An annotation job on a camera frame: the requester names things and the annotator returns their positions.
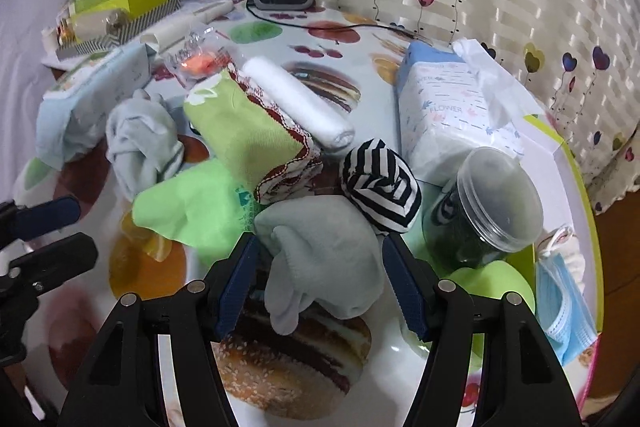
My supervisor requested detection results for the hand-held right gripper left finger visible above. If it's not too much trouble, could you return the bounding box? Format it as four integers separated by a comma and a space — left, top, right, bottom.
59, 233, 263, 427

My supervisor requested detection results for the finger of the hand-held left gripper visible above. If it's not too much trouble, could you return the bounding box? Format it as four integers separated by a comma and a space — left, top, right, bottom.
0, 196, 82, 249
0, 232, 99, 295

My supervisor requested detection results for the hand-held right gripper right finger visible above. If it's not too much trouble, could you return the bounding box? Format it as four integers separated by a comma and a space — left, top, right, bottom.
381, 233, 584, 427

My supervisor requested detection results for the light green cloth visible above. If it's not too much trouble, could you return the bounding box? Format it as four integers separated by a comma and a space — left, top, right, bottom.
131, 156, 262, 269

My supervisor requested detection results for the black white striped sock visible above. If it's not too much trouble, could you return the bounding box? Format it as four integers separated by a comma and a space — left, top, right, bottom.
339, 138, 424, 236

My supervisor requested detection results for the pale grey sock bundle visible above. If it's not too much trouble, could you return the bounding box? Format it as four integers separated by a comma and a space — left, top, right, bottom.
105, 88, 186, 204

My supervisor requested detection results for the green cloth with red trim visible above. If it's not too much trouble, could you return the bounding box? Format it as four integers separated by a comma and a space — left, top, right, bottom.
183, 71, 326, 206

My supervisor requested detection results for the white towel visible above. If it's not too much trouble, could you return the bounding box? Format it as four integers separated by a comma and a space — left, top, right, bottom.
241, 56, 357, 154

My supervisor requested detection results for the white box with green rim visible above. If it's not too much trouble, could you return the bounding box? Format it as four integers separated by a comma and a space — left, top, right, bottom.
430, 113, 603, 415

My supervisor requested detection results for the bright green cloth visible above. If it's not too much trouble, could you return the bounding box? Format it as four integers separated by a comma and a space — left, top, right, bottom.
400, 263, 537, 358

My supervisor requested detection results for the light blue wet wipes pack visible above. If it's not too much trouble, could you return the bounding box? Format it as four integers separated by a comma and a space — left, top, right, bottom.
36, 43, 159, 171

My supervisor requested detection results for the clear plastic jar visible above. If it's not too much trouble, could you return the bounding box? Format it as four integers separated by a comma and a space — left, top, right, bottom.
421, 146, 546, 269

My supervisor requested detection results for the blue face mask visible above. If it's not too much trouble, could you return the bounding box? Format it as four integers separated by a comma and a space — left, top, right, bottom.
534, 251, 599, 369

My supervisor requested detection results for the white face mask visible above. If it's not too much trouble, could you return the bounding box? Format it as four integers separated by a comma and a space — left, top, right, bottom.
542, 224, 587, 295

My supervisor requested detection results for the fruit print tablecloth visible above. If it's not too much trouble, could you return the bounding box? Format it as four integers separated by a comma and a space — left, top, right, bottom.
10, 2, 601, 427

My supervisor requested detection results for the blue white tissue pack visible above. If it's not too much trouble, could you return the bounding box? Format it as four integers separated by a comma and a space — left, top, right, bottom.
394, 38, 527, 188

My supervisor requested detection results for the grey chevron pattern box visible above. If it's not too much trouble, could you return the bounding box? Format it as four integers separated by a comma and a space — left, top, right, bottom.
54, 0, 183, 61

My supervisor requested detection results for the clear bag with orange item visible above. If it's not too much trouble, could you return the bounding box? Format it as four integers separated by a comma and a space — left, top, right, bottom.
161, 23, 237, 88

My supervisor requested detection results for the black heater cable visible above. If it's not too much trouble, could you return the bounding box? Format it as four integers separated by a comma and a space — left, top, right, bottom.
244, 0, 432, 42

